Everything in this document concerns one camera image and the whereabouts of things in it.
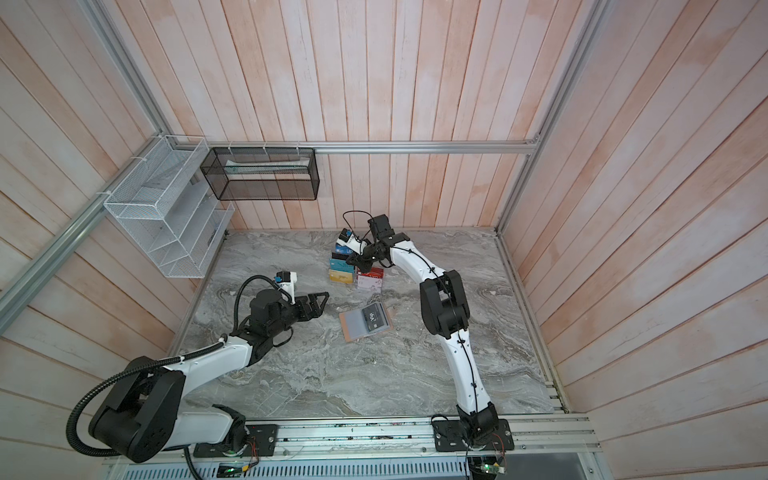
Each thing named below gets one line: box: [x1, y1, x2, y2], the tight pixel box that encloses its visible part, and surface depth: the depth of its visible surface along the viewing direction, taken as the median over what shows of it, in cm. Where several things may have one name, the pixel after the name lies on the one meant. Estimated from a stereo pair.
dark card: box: [361, 302, 390, 334], surface depth 95 cm
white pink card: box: [357, 275, 383, 290], surface depth 103 cm
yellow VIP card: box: [329, 269, 353, 284], surface depth 104 cm
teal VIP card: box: [330, 258, 355, 273], surface depth 103 cm
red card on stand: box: [361, 267, 384, 279], surface depth 103 cm
